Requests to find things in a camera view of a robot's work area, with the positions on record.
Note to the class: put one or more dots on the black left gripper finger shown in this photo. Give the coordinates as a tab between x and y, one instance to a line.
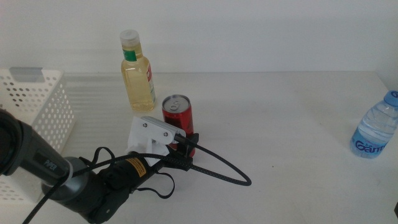
190	146

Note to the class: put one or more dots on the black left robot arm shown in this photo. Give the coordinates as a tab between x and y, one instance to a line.
81	193

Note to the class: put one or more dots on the white perforated plastic basket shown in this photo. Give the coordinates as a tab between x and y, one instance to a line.
46	102

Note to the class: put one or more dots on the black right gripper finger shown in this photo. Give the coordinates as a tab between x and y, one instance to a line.
396	210

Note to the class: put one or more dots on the yellow liquid bottle green label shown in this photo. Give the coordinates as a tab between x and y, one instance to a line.
136	84

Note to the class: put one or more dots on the red soda can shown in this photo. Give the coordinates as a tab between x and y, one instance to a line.
177	118

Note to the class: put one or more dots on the blue cap water bottle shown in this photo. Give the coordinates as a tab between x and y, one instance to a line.
373	130

